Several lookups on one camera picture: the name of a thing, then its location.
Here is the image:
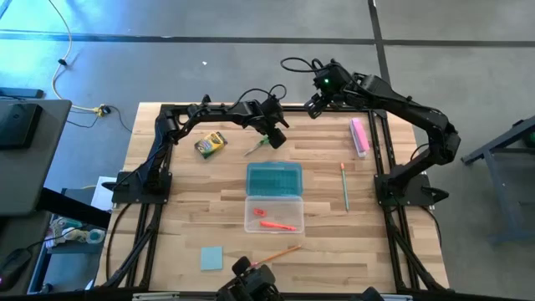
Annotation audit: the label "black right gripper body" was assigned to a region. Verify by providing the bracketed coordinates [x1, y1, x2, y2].
[311, 85, 338, 112]

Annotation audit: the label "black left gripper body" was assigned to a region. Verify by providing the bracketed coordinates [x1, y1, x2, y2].
[257, 106, 291, 131]

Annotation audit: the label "green handled scissors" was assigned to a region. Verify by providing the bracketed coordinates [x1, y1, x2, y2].
[242, 135, 271, 158]

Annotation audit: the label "green yellow crayon box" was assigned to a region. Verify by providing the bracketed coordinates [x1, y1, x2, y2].
[193, 130, 229, 161]

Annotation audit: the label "teal pencil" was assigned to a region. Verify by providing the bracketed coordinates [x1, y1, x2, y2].
[339, 161, 351, 212]

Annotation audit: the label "orange red pen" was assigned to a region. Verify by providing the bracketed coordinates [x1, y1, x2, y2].
[258, 220, 298, 232]

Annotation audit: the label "orange pencil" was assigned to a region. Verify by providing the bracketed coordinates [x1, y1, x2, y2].
[249, 244, 303, 268]

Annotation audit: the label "pink stapler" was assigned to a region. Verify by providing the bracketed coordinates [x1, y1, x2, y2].
[349, 116, 372, 159]

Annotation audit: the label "blue sticky note pad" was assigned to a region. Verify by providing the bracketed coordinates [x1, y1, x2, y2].
[199, 245, 225, 272]

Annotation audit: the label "white paper sheet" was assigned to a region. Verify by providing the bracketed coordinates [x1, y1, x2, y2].
[89, 175, 118, 212]

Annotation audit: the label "grey blue metal stand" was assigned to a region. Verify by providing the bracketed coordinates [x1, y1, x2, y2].
[461, 115, 535, 246]

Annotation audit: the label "tape dispenser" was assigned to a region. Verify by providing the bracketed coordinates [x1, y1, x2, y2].
[48, 217, 108, 246]

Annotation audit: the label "grey desk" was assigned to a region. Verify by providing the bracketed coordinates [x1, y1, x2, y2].
[0, 99, 73, 217]

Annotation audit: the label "black flat box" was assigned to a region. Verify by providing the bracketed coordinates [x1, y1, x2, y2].
[0, 86, 45, 100]

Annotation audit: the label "black desk device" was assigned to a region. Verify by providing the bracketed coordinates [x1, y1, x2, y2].
[0, 103, 43, 151]

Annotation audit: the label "black computer mouse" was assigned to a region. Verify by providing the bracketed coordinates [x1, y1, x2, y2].
[0, 247, 33, 292]

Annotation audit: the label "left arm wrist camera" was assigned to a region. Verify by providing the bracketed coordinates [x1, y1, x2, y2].
[262, 96, 286, 115]

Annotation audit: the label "black table frame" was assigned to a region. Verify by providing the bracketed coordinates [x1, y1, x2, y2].
[94, 102, 451, 293]

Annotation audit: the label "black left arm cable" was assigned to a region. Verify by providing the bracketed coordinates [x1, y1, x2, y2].
[237, 84, 288, 110]

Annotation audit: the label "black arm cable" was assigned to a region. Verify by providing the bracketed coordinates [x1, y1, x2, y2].
[279, 56, 325, 74]
[237, 84, 288, 110]

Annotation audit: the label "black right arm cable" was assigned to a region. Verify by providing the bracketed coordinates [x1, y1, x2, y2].
[279, 56, 325, 74]

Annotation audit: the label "black floor cable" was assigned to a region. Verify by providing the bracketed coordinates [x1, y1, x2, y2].
[65, 104, 134, 134]

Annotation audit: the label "white floor cable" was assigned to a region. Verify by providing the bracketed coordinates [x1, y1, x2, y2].
[46, 0, 104, 115]

